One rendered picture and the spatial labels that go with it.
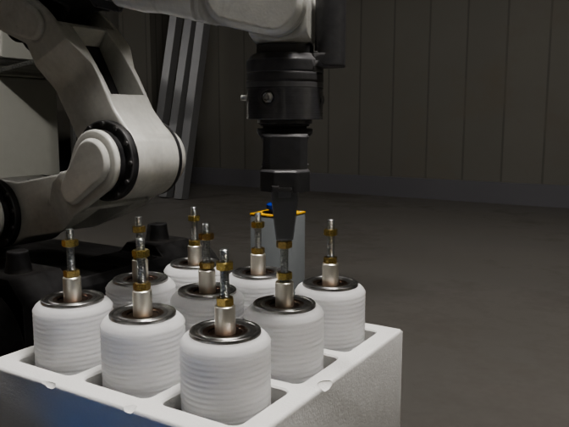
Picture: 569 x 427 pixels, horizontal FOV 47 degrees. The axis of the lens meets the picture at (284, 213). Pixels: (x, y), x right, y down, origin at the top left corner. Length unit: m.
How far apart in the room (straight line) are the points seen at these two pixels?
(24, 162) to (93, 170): 3.64
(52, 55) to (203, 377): 0.77
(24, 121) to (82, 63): 3.57
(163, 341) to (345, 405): 0.23
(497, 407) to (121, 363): 0.67
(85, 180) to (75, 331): 0.42
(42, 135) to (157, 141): 3.71
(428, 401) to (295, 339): 0.46
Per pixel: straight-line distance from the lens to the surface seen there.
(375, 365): 0.87
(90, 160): 1.17
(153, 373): 0.75
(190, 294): 0.84
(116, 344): 0.74
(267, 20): 0.71
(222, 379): 0.67
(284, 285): 0.77
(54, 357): 0.83
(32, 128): 4.83
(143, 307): 0.76
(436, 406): 1.16
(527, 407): 1.20
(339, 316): 0.86
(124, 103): 1.22
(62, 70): 1.27
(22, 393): 0.84
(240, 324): 0.71
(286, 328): 0.75
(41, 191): 1.35
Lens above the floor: 0.47
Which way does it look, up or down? 8 degrees down
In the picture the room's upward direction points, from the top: straight up
